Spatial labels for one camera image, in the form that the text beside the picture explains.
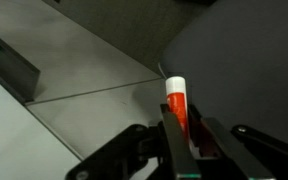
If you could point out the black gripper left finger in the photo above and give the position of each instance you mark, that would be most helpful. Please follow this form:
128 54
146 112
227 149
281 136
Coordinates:
178 154

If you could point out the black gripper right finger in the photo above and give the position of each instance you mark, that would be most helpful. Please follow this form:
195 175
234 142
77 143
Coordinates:
220 155

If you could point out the red whiteboard marker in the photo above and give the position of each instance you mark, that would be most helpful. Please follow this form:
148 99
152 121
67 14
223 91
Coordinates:
177 101

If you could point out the black marker tray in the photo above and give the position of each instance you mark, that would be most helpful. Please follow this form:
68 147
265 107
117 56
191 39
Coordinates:
17 75

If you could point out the black mesh office chair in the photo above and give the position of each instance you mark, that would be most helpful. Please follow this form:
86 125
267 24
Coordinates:
235 61

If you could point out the large white whiteboard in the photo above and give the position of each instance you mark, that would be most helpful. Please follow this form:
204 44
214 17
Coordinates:
28 151

